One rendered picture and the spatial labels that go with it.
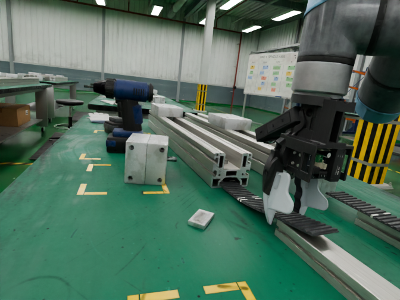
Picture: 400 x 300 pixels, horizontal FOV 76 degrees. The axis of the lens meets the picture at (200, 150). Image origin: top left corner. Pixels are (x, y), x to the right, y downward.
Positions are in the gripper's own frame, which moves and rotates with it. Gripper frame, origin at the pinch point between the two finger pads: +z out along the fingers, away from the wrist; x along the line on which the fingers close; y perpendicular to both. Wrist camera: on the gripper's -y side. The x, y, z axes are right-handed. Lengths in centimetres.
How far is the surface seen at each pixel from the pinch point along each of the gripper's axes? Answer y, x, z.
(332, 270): 12.6, -2.1, 1.1
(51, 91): -535, -109, 20
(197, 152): -28.9, -5.2, -2.7
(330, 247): 9.9, 0.2, 0.0
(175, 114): -76, 2, -7
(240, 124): -51, 19, -8
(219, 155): -18.6, -4.0, -4.9
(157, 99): -204, 21, -4
